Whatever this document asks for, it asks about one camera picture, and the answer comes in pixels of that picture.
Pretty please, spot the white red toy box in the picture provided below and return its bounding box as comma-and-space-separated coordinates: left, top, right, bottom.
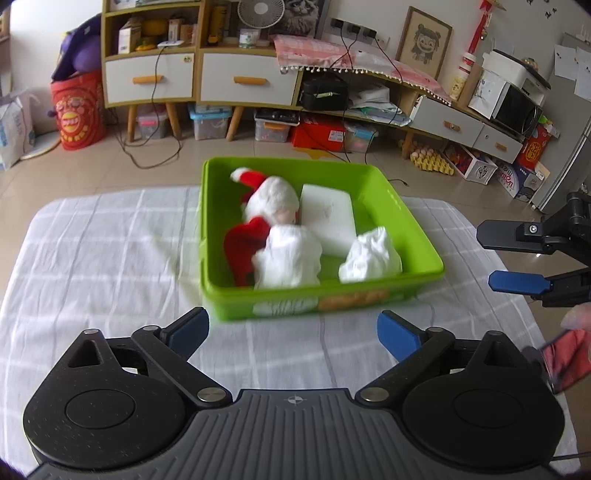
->
444, 143, 498, 185

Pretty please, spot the white crumpled cloth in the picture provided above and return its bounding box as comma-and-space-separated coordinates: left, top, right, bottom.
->
339, 227, 403, 283

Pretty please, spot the yellow egg carton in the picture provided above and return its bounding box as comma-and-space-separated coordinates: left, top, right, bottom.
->
410, 147, 455, 176

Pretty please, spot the white checkered tablecloth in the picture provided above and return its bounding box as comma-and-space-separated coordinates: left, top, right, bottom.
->
0, 185, 591, 476

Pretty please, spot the santa claus plush toy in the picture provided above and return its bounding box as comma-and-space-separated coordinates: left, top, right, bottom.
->
223, 167, 322, 289

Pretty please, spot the green plastic bin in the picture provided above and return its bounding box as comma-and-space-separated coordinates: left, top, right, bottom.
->
198, 157, 445, 320

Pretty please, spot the white printer box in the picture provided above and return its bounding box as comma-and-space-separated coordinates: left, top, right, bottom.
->
483, 50, 551, 107

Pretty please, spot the long wooden tv console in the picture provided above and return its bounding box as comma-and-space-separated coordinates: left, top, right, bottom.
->
328, 70, 522, 163

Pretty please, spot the white foam block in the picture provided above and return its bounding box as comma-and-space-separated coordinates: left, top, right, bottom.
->
301, 184, 356, 258

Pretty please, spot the framed cartoon drawing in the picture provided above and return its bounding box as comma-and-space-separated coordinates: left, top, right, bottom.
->
396, 6, 453, 79

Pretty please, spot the red cardboard box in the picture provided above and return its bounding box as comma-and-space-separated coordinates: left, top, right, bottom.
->
291, 116, 346, 153

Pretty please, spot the pink lid storage box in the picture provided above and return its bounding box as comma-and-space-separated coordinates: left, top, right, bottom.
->
136, 104, 168, 140

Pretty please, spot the blue lid storage box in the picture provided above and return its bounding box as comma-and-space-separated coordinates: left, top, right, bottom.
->
187, 103, 232, 141

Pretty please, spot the black bag on shelf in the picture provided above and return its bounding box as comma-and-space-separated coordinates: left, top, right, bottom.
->
297, 72, 349, 111

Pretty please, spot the black lid storage box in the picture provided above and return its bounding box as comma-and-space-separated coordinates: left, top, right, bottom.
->
253, 108, 301, 143

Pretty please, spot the white paper shopping bag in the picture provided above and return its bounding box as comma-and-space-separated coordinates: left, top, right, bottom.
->
0, 90, 38, 171

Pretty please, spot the red cartoon bucket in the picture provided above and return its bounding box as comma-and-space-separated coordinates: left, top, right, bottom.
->
50, 70, 106, 151

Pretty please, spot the pink table runner cloth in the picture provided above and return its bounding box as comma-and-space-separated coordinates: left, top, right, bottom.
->
273, 35, 452, 106

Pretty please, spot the wooden shelf cabinet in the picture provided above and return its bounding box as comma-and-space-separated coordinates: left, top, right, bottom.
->
100, 1, 301, 143

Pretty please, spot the cat picture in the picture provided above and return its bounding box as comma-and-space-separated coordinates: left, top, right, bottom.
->
276, 0, 331, 38

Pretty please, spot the purple plush toy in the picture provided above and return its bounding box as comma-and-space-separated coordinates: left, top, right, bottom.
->
51, 14, 101, 81

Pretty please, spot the white desk fan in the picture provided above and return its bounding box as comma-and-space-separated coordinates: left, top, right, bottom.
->
238, 0, 286, 48

